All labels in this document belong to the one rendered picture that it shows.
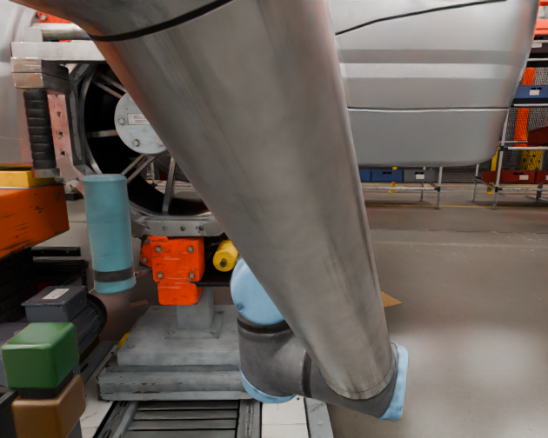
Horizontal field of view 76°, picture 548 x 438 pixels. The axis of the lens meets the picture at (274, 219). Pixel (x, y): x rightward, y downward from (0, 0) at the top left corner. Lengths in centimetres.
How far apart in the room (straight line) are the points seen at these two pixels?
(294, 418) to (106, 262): 64
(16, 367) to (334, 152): 29
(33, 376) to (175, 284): 63
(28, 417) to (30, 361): 5
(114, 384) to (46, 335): 85
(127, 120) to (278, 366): 53
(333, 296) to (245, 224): 9
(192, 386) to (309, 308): 91
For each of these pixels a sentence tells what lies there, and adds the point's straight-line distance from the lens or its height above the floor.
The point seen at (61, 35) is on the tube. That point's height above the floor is 99.
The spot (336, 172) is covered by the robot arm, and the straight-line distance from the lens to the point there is 16.
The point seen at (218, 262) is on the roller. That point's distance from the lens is 93.
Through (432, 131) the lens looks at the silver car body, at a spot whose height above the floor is 84.
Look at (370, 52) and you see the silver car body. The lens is 107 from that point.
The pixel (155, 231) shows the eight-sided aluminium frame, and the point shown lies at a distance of 93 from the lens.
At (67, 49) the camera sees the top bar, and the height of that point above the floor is 97.
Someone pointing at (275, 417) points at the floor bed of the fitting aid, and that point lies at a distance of 110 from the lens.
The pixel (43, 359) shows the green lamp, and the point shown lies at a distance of 34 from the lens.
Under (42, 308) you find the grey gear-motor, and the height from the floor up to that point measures 41.
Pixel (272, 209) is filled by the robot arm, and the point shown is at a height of 78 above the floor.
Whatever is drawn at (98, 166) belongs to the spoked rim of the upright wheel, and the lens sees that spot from 105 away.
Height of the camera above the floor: 81
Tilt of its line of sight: 12 degrees down
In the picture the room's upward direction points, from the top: straight up
